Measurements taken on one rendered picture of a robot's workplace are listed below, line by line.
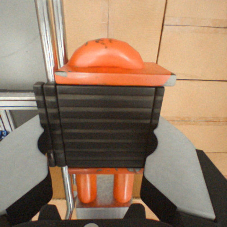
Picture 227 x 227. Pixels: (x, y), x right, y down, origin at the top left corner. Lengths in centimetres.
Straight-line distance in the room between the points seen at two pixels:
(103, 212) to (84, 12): 60
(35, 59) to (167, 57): 93
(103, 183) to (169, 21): 60
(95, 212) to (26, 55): 122
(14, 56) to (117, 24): 90
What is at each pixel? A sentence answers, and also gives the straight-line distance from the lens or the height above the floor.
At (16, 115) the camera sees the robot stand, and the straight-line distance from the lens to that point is 127.
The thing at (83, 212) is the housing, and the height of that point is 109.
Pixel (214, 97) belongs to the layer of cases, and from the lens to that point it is 84.
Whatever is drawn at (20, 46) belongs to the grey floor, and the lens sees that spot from 133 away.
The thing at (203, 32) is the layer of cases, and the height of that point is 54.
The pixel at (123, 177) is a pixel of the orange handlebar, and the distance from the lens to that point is 16.
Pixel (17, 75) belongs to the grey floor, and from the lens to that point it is 139.
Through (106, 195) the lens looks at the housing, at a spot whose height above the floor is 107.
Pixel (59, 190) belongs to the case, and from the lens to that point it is 47.
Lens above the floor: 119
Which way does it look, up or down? 63 degrees down
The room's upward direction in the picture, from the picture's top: 175 degrees clockwise
